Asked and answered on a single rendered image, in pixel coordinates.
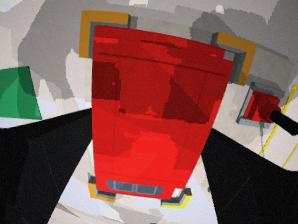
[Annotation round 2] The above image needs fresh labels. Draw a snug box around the yellow flat bar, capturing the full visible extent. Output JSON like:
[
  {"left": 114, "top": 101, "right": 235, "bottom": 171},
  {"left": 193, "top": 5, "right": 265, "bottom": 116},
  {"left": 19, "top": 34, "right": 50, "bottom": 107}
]
[{"left": 258, "top": 84, "right": 298, "bottom": 168}]

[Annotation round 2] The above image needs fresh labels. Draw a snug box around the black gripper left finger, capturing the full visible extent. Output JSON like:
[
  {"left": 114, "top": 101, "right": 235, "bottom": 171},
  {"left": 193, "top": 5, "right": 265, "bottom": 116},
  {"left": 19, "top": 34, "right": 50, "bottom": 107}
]
[{"left": 0, "top": 108, "right": 93, "bottom": 224}]

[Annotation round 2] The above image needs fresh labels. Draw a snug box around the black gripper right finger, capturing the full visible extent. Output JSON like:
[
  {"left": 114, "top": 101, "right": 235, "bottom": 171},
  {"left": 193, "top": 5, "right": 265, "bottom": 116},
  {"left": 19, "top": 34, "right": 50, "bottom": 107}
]
[{"left": 201, "top": 128, "right": 298, "bottom": 224}]

